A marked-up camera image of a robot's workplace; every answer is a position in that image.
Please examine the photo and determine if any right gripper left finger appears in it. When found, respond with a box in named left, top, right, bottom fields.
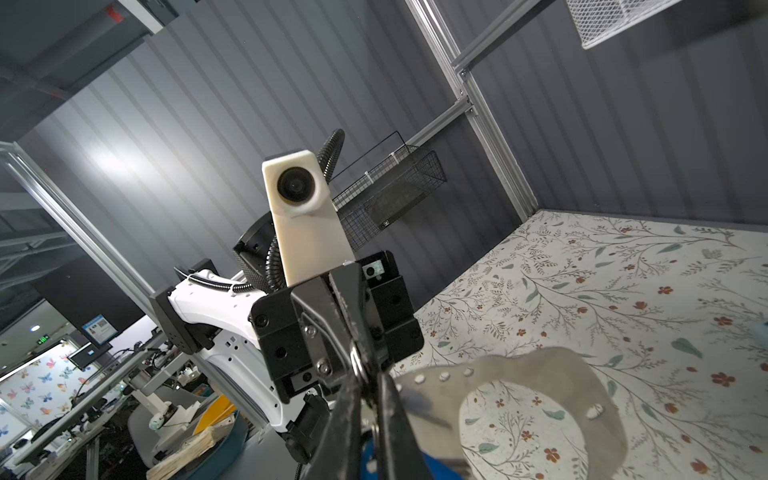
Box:
left=304, top=376, right=362, bottom=480

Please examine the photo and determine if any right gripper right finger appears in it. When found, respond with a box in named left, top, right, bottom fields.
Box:
left=376, top=373, right=421, bottom=480

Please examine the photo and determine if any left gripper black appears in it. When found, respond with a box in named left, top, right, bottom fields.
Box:
left=249, top=250, right=424, bottom=403

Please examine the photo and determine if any blue key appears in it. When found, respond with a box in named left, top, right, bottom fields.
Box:
left=359, top=439, right=461, bottom=480

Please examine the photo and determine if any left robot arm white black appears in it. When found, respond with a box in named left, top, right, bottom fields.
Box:
left=151, top=211, right=424, bottom=479

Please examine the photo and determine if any blue bin with clutter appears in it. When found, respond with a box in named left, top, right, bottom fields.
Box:
left=146, top=396, right=249, bottom=480

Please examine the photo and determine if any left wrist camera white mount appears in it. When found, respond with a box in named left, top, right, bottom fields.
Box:
left=262, top=150, right=355, bottom=287

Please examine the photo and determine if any black wire basket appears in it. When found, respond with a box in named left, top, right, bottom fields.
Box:
left=330, top=131, right=447, bottom=251

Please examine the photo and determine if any white wire mesh basket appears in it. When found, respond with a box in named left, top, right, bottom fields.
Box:
left=566, top=0, right=680, bottom=50

